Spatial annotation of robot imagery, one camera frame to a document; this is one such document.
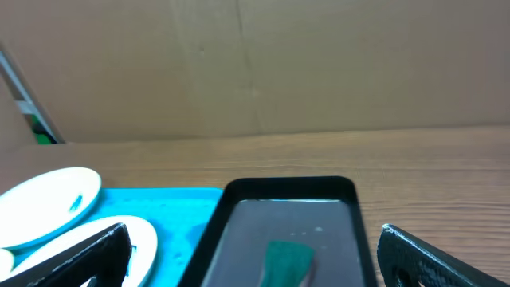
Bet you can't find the teal plastic tray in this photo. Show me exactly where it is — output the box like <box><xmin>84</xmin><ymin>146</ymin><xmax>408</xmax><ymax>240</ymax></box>
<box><xmin>16</xmin><ymin>187</ymin><xmax>222</xmax><ymax>286</ymax></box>

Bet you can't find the brown cardboard backdrop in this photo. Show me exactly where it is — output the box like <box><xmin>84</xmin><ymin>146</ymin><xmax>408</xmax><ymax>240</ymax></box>
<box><xmin>1</xmin><ymin>0</ymin><xmax>509</xmax><ymax>143</ymax></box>

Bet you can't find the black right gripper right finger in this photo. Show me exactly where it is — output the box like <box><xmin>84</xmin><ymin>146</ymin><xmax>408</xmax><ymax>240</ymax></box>
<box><xmin>377</xmin><ymin>223</ymin><xmax>509</xmax><ymax>287</ymax></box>

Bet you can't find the light blue plate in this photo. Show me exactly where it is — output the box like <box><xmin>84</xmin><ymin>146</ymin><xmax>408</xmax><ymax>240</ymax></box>
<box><xmin>1</xmin><ymin>167</ymin><xmax>101</xmax><ymax>250</ymax></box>

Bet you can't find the black plastic tray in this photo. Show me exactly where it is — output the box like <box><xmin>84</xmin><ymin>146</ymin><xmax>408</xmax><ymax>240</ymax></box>
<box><xmin>179</xmin><ymin>176</ymin><xmax>378</xmax><ymax>286</ymax></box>

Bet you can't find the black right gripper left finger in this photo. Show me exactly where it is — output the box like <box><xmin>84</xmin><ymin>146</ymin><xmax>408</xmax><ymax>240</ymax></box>
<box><xmin>1</xmin><ymin>222</ymin><xmax>131</xmax><ymax>287</ymax></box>

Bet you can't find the yellow plate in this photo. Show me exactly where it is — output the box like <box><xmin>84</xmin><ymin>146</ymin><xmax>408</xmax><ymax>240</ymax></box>
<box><xmin>0</xmin><ymin>249</ymin><xmax>14</xmax><ymax>280</ymax></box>

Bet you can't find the white plate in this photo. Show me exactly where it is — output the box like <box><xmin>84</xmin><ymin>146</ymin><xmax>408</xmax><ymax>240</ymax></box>
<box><xmin>9</xmin><ymin>215</ymin><xmax>158</xmax><ymax>287</ymax></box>

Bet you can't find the green sponge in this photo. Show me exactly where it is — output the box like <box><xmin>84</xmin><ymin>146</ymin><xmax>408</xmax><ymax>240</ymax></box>
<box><xmin>259</xmin><ymin>241</ymin><xmax>315</xmax><ymax>287</ymax></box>

